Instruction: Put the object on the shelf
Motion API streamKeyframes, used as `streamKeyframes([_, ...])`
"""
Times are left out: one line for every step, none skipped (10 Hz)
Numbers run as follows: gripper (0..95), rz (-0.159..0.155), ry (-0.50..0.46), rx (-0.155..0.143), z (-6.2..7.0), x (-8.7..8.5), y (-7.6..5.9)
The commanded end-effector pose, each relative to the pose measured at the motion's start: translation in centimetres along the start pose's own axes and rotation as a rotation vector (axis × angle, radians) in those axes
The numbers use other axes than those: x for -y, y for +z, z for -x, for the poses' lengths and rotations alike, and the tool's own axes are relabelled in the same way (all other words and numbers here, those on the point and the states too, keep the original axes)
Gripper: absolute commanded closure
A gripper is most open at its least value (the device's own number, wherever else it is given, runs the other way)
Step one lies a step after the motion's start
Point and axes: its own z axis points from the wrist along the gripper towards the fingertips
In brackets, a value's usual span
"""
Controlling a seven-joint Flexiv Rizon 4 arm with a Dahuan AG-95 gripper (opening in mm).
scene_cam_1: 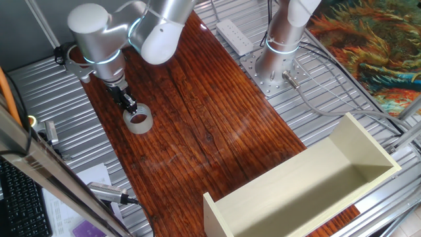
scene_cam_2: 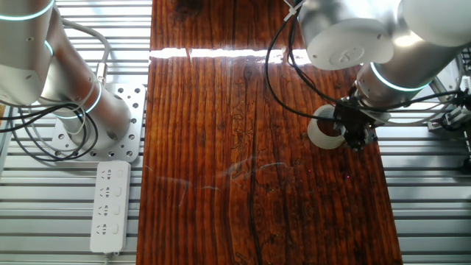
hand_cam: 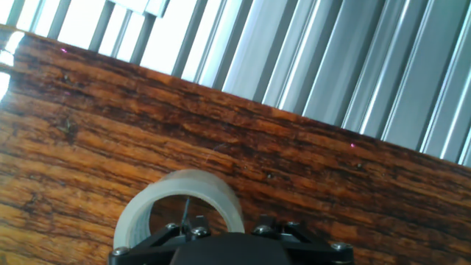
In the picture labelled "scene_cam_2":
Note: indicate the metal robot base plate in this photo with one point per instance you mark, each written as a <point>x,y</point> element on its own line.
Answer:
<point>134,110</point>

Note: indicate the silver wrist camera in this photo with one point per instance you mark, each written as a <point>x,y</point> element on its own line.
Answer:
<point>380,118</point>

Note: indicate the clear tape roll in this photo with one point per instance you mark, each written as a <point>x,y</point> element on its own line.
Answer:
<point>318,140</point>

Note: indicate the black clamp device right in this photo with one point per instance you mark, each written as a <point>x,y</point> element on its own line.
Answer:
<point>452,117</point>

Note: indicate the brown wooden board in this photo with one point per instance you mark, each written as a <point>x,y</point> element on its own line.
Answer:
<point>221,165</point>

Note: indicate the white power strip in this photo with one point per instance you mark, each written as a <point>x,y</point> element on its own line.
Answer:
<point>110,206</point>

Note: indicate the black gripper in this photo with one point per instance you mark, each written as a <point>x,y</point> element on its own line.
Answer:
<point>351,114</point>

